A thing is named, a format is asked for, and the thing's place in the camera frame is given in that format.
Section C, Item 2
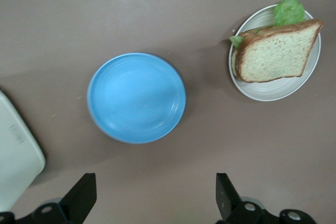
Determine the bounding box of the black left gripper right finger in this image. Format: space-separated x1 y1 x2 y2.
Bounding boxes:
216 173 314 224

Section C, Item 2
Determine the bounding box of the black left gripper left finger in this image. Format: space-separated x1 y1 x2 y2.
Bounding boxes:
0 173 97 224

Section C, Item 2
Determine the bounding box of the brown bread slice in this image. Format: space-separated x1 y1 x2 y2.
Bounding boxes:
230 49 241 78
235 18 324 83

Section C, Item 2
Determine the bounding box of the green lettuce leaf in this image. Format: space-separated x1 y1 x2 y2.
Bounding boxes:
229 0 307 50

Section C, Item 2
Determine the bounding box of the blue plate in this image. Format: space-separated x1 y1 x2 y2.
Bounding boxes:
87 52 187 145

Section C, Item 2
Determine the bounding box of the beige plate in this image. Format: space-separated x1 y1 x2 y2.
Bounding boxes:
228 4 322 102

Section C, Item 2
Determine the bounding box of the white toaster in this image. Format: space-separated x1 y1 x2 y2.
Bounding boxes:
0 90 46 210

